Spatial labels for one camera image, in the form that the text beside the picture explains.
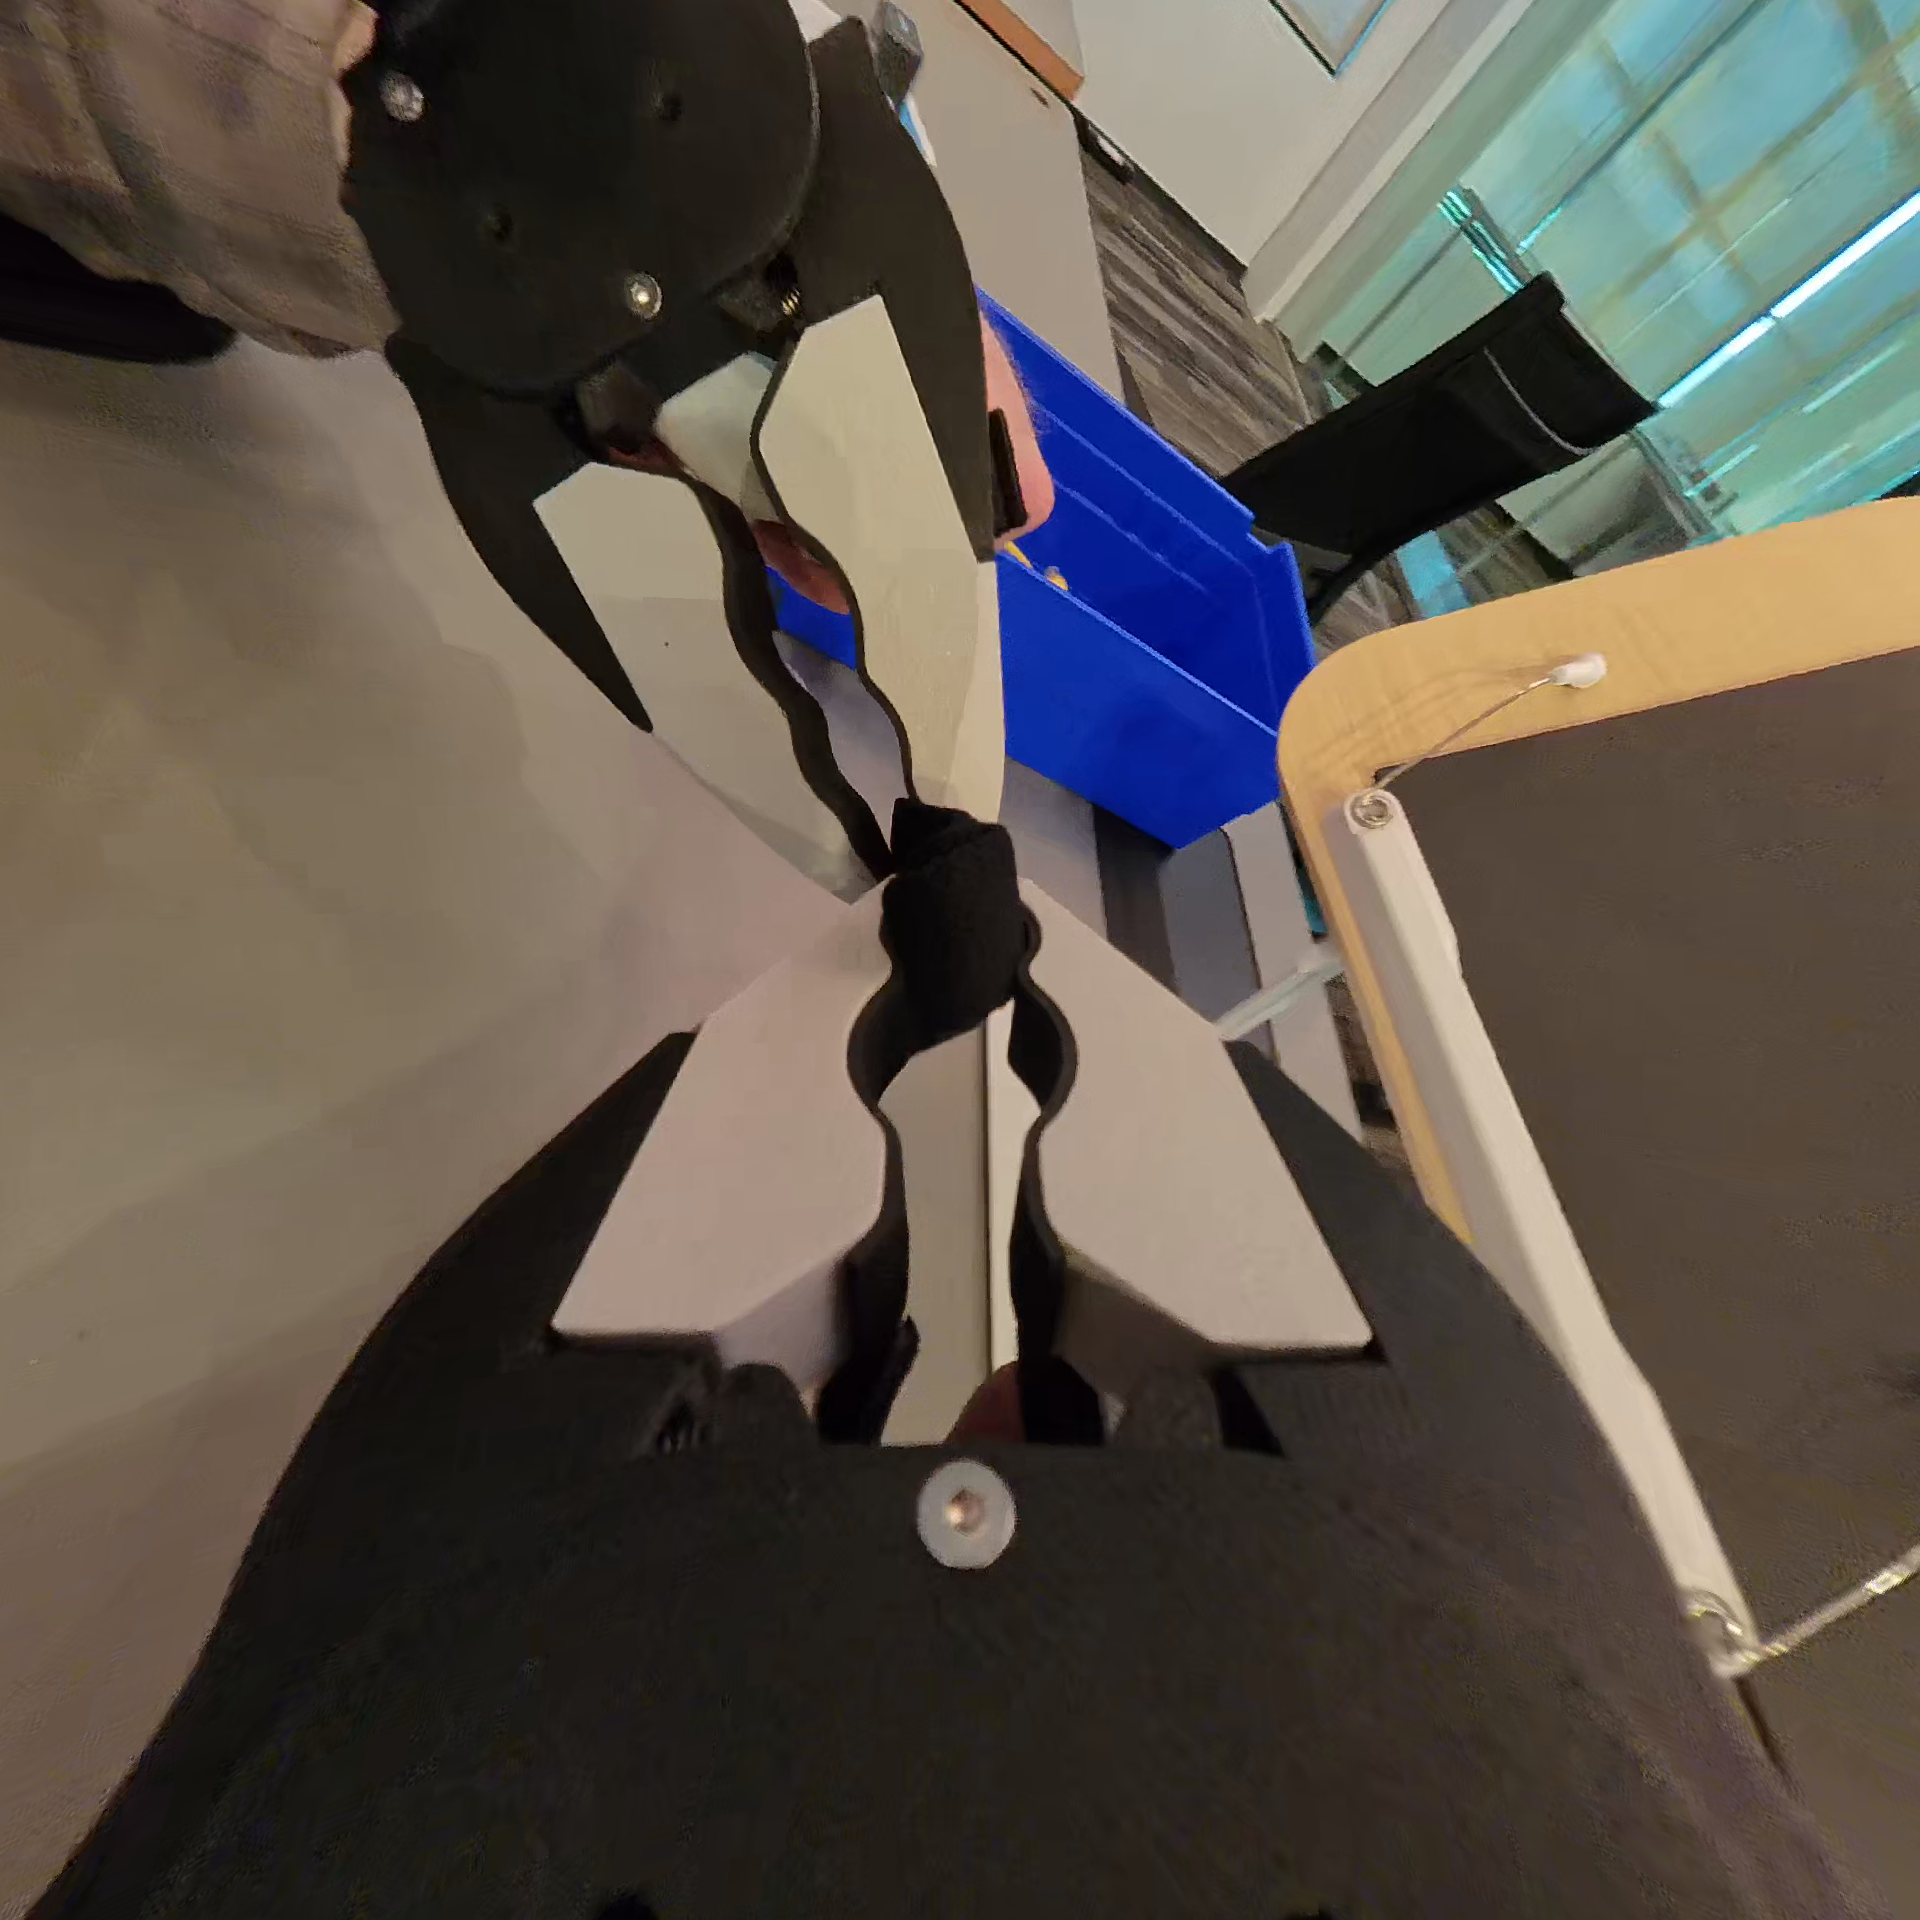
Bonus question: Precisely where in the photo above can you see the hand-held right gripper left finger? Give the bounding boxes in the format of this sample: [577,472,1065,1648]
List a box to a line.
[553,887,921,1442]

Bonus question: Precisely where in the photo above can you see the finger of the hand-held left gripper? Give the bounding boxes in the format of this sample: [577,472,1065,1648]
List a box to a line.
[531,463,894,890]
[748,293,1008,822]

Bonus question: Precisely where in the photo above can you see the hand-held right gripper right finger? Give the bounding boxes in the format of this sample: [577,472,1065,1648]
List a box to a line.
[987,883,1385,1447]

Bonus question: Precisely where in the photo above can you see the blue plastic bin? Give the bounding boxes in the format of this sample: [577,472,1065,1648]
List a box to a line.
[765,286,1323,851]

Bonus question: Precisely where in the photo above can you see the black fabric strap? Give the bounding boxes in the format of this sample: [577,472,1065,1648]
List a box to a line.
[876,799,1040,1055]

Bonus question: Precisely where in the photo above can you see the person's left forearm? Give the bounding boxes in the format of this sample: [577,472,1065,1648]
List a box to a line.
[0,0,398,363]

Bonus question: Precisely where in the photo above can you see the person's left hand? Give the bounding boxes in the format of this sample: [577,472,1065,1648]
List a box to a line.
[750,322,1055,616]

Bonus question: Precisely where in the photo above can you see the black chair armrest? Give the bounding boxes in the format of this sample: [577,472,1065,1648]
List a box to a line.
[0,211,238,366]

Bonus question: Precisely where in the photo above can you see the black visitor chair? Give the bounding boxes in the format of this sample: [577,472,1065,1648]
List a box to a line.
[1221,273,1663,620]

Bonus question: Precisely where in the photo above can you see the black-faced wooden board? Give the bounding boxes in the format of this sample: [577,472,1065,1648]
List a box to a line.
[1275,500,1920,1920]

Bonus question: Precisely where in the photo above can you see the white peg with wire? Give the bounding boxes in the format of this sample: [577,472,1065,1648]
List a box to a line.
[1688,1545,1920,1677]
[1368,653,1611,801]

